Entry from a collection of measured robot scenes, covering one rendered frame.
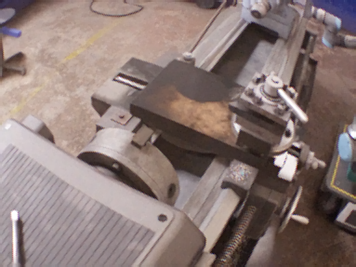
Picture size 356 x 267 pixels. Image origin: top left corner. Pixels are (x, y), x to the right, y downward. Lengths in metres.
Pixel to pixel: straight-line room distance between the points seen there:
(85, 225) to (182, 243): 0.16
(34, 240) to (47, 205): 0.08
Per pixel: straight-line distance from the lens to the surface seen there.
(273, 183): 1.41
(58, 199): 0.66
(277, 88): 1.20
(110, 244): 0.61
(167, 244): 0.63
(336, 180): 2.31
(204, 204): 1.30
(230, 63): 2.07
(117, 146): 0.90
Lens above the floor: 1.87
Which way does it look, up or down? 45 degrees down
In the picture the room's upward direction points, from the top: 8 degrees clockwise
